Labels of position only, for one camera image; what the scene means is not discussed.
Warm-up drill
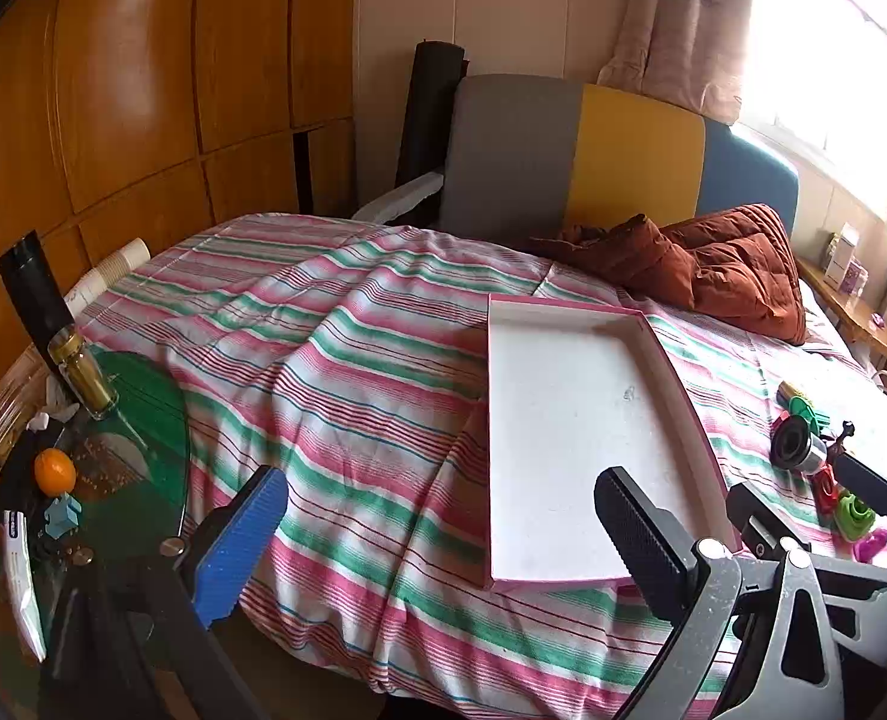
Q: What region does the white tissue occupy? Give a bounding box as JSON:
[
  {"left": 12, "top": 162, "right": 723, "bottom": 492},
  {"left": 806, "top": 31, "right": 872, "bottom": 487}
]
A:
[{"left": 27, "top": 390, "right": 77, "bottom": 432}]

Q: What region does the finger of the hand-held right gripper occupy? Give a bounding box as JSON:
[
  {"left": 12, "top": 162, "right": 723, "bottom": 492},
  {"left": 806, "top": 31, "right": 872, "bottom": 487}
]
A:
[
  {"left": 728, "top": 481, "right": 887, "bottom": 661},
  {"left": 837, "top": 454, "right": 887, "bottom": 563}
]

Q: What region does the green gear toy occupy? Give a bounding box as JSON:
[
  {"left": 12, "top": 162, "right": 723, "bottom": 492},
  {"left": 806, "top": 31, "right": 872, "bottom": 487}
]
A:
[{"left": 784, "top": 399, "right": 830, "bottom": 428}]

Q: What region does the window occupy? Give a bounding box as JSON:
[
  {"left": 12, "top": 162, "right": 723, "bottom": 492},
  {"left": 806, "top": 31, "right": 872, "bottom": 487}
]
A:
[{"left": 735, "top": 0, "right": 887, "bottom": 226}]

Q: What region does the white carton box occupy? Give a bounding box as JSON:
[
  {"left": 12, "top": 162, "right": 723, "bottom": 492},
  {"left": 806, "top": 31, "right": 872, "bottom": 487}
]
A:
[{"left": 824, "top": 223, "right": 860, "bottom": 290}]

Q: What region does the white foam strip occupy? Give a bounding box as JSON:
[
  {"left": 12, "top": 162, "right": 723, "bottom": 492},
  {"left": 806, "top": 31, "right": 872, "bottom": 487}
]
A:
[{"left": 351, "top": 171, "right": 444, "bottom": 224}]

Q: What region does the grey yellow blue headboard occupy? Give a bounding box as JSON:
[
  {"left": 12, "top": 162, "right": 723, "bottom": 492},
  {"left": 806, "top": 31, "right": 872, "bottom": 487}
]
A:
[{"left": 435, "top": 73, "right": 800, "bottom": 256}]

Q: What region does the black silver lens cylinder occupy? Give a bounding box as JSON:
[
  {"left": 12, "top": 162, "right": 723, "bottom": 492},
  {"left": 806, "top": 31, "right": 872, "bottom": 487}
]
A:
[{"left": 771, "top": 414, "right": 828, "bottom": 473}]

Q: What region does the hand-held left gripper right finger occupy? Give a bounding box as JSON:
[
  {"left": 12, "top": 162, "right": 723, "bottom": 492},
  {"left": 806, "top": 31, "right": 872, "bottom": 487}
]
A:
[{"left": 594, "top": 467, "right": 845, "bottom": 720}]

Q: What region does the striped bed sheet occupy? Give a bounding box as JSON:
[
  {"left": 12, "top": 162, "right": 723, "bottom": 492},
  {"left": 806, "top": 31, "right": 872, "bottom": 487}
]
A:
[{"left": 76, "top": 211, "right": 887, "bottom": 720}]

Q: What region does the glass jar with gold lid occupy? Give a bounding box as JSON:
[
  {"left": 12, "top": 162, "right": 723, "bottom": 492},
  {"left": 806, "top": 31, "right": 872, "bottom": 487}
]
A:
[{"left": 47, "top": 326, "right": 119, "bottom": 421}]

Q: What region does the red plastic toy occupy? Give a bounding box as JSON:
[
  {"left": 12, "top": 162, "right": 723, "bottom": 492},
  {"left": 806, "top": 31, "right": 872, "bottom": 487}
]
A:
[{"left": 814, "top": 465, "right": 843, "bottom": 515}]

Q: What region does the green plastic toy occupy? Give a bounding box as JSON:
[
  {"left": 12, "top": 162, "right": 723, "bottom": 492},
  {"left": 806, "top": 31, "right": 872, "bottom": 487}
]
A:
[{"left": 833, "top": 491, "right": 875, "bottom": 541}]

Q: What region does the wooden wardrobe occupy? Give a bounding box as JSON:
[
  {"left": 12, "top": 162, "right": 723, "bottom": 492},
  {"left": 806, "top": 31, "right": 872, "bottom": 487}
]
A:
[{"left": 0, "top": 0, "right": 358, "bottom": 421}]

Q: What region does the brown quilt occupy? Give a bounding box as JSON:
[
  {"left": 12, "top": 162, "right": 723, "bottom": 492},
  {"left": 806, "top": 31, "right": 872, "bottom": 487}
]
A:
[{"left": 529, "top": 204, "right": 808, "bottom": 346}]

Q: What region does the green glass round table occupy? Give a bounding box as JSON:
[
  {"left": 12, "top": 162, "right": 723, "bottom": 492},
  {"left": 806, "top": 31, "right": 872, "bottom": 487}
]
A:
[{"left": 0, "top": 345, "right": 190, "bottom": 720}]

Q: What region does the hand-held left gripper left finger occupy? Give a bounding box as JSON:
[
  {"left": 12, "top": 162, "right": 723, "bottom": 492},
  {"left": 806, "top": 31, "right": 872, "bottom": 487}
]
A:
[{"left": 38, "top": 465, "right": 290, "bottom": 720}]

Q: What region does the small blue block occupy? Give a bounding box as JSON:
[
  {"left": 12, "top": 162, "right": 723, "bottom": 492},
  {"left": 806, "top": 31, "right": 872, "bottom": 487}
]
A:
[{"left": 44, "top": 493, "right": 85, "bottom": 539}]

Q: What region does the black rolled mat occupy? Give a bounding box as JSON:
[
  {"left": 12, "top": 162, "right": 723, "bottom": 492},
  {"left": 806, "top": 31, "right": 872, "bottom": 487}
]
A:
[{"left": 394, "top": 41, "right": 465, "bottom": 226}]

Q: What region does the wooden side shelf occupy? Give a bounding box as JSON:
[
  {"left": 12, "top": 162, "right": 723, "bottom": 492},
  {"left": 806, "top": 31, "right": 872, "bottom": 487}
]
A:
[{"left": 795, "top": 255, "right": 887, "bottom": 376}]

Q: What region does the clear plastic container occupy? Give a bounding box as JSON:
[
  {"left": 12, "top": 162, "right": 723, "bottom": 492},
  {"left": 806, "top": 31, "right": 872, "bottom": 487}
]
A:
[{"left": 0, "top": 375, "right": 55, "bottom": 458}]

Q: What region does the stack of paper cups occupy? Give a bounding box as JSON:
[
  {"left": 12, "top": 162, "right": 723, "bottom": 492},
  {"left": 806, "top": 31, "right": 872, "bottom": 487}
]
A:
[{"left": 64, "top": 238, "right": 152, "bottom": 312}]

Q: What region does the white tray with pink rim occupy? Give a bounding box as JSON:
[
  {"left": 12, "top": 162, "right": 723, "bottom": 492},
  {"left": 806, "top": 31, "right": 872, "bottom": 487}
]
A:
[{"left": 486, "top": 294, "right": 744, "bottom": 592}]

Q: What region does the tangerine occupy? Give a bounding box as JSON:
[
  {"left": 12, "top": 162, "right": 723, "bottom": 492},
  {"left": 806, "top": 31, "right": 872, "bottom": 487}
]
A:
[{"left": 34, "top": 448, "right": 77, "bottom": 494}]

